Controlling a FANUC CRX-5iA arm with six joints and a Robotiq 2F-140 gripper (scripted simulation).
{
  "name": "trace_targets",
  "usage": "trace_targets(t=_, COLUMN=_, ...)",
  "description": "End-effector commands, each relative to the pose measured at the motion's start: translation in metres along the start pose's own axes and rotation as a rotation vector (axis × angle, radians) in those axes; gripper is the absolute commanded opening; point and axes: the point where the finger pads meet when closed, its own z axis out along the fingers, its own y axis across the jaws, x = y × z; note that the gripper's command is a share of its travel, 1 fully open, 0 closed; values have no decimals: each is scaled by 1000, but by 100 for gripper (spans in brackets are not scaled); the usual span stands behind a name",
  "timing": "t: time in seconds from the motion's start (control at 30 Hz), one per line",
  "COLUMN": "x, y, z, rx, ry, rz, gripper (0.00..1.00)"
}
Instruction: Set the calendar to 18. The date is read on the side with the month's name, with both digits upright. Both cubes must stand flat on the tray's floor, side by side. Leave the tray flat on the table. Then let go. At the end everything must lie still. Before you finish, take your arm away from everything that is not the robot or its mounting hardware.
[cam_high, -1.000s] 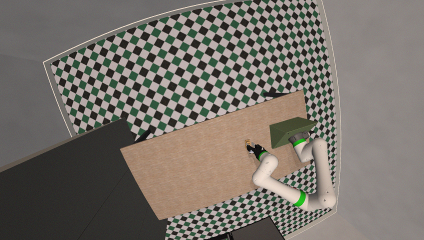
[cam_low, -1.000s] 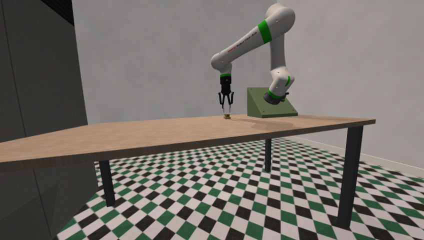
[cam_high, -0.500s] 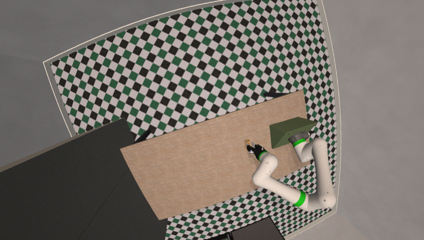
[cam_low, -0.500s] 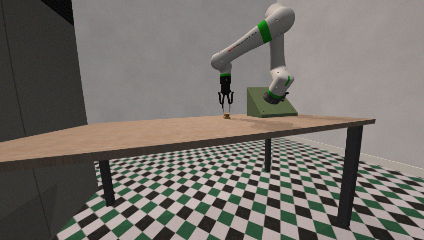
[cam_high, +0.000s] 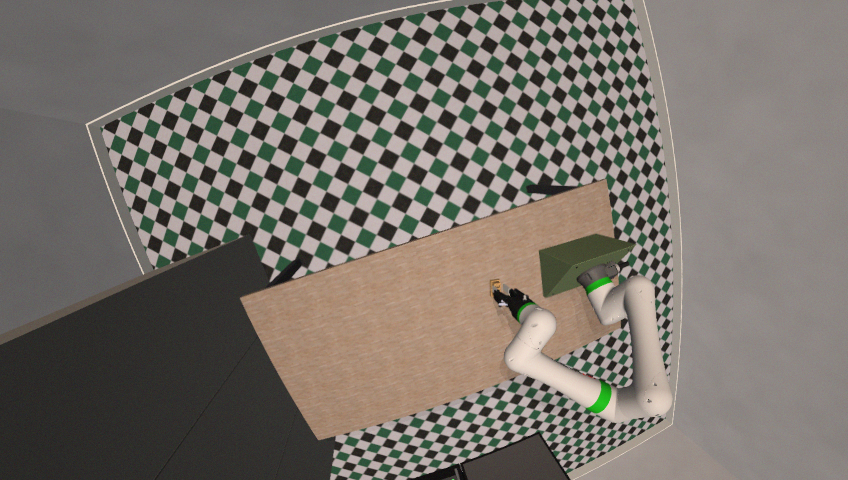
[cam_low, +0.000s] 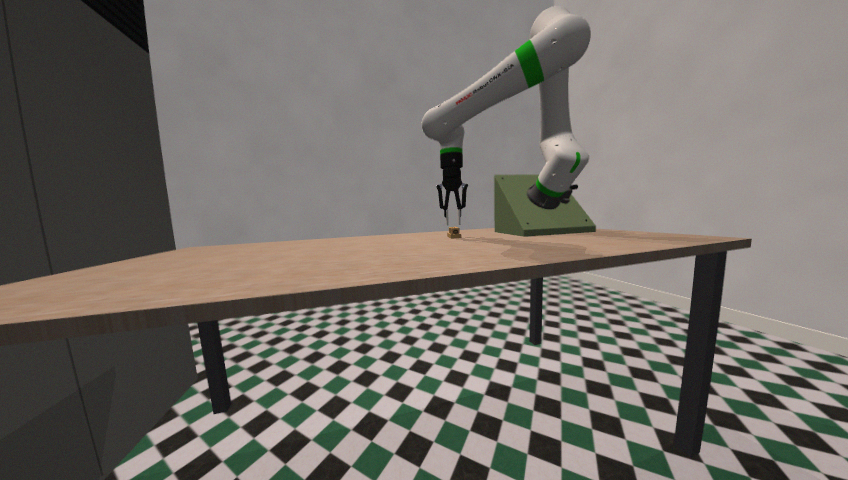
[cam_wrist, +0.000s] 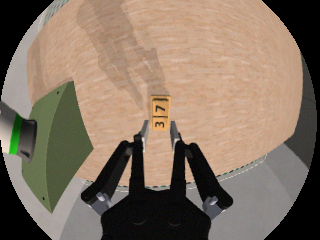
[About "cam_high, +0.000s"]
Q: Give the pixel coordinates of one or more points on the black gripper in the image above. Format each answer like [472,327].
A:
[515,295]

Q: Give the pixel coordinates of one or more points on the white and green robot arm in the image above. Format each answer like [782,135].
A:
[649,394]

